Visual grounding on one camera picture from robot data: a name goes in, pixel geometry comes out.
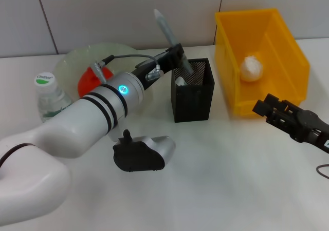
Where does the yellow plastic bin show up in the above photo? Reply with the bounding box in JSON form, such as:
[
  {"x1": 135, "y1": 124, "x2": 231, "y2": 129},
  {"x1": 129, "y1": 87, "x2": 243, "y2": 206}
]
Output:
[{"x1": 214, "y1": 8, "x2": 310, "y2": 116}]

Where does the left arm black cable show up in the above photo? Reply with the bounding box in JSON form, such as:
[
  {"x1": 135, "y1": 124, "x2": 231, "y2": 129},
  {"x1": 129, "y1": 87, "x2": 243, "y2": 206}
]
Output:
[{"x1": 90, "y1": 54, "x2": 165, "y2": 84}]

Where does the white paper ball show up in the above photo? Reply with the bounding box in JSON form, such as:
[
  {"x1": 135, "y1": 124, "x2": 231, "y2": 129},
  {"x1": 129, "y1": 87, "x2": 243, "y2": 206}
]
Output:
[{"x1": 240, "y1": 51, "x2": 265, "y2": 83}]

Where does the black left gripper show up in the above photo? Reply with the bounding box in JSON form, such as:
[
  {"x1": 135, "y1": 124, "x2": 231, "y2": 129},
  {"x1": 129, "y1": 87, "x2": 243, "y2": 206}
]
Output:
[{"x1": 132, "y1": 43, "x2": 186, "y2": 92}]

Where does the clear green-label water bottle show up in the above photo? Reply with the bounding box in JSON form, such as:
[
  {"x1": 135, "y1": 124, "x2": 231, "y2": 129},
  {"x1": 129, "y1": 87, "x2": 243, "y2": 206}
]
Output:
[{"x1": 34, "y1": 72, "x2": 75, "y2": 124}]

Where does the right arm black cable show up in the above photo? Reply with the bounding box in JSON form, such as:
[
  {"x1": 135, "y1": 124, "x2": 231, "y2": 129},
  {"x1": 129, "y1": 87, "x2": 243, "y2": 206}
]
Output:
[{"x1": 315, "y1": 163, "x2": 329, "y2": 181}]

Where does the black mesh pen holder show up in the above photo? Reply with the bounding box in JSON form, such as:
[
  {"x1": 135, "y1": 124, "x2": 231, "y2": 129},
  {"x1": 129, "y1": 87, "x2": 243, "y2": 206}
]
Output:
[{"x1": 170, "y1": 58, "x2": 215, "y2": 123}]

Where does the grey marker pen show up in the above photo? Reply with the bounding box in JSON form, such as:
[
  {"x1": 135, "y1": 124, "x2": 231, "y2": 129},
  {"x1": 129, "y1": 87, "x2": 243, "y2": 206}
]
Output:
[{"x1": 153, "y1": 9, "x2": 195, "y2": 75}]

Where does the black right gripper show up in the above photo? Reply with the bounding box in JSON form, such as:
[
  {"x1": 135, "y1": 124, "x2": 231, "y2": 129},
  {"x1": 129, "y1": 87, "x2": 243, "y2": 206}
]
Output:
[{"x1": 252, "y1": 93, "x2": 329, "y2": 154}]

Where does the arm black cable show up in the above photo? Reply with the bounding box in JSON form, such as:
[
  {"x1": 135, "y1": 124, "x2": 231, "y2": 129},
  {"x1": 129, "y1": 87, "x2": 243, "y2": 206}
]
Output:
[
  {"x1": 315, "y1": 163, "x2": 329, "y2": 181},
  {"x1": 90, "y1": 54, "x2": 165, "y2": 84}
]

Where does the pale green glass fruit plate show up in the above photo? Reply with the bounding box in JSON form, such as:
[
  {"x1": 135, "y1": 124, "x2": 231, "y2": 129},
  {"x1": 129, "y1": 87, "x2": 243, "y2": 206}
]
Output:
[{"x1": 53, "y1": 43, "x2": 155, "y2": 115}]

